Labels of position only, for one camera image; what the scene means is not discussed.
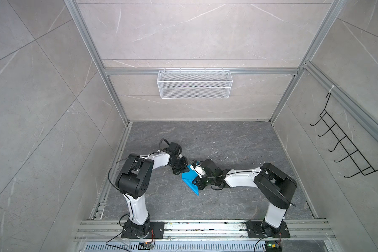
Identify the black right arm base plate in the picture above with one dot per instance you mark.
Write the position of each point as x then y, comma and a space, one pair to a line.
267, 229

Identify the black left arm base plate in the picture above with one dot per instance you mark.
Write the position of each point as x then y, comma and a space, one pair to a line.
147, 230

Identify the aluminium front rail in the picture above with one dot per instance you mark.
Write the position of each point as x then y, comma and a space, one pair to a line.
304, 229

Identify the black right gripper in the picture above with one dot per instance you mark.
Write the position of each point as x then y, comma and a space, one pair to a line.
198, 184

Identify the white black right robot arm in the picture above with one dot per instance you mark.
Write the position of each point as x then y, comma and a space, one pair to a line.
274, 184

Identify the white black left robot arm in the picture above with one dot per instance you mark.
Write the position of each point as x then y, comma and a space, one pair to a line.
134, 177

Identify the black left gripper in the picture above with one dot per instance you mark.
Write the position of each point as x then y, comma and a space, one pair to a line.
179, 171

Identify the blue square paper sheet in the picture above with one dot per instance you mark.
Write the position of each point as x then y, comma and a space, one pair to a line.
188, 178

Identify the black wire hook rack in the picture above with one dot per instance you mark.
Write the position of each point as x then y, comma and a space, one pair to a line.
352, 152

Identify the white wire mesh basket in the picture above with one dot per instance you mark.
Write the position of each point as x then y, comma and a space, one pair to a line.
194, 84

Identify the aluminium frame rail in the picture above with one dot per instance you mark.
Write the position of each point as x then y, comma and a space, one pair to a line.
99, 206

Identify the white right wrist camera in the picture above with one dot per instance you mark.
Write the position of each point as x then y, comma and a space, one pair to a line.
196, 166

